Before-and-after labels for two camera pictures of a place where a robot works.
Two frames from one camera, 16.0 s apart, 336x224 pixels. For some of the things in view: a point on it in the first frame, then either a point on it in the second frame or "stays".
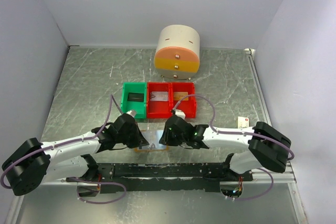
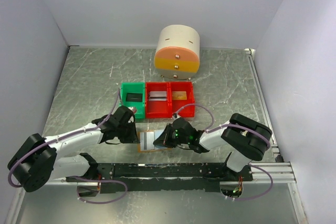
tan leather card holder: (153, 137) stays
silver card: (153, 137) to (157, 96)
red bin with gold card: (188, 105) stays
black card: (135, 97) stays
